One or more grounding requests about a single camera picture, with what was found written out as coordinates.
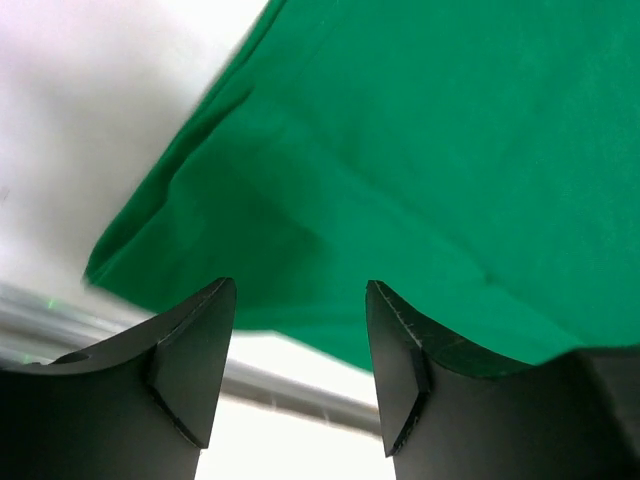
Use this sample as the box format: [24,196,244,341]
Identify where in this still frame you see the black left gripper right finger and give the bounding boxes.
[366,281,639,479]

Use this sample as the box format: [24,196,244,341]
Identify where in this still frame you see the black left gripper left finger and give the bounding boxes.
[1,278,236,479]

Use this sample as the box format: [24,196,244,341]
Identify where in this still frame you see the green t shirt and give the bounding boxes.
[85,1,639,369]

